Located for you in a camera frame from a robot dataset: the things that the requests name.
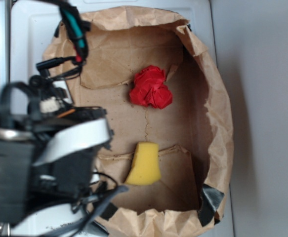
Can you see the yellow-green sponge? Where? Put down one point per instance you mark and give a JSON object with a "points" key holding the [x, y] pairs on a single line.
{"points": [[145, 169]]}

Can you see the crumpled red paper ball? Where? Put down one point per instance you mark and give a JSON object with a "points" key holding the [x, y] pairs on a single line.
{"points": [[150, 90]]}

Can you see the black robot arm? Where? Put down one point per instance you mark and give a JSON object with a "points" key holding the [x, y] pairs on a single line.
{"points": [[47, 151]]}

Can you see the brown paper bag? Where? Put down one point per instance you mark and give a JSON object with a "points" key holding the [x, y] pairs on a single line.
{"points": [[194, 132]]}

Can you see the white plastic tray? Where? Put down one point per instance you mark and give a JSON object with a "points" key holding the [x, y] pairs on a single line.
{"points": [[33, 24]]}

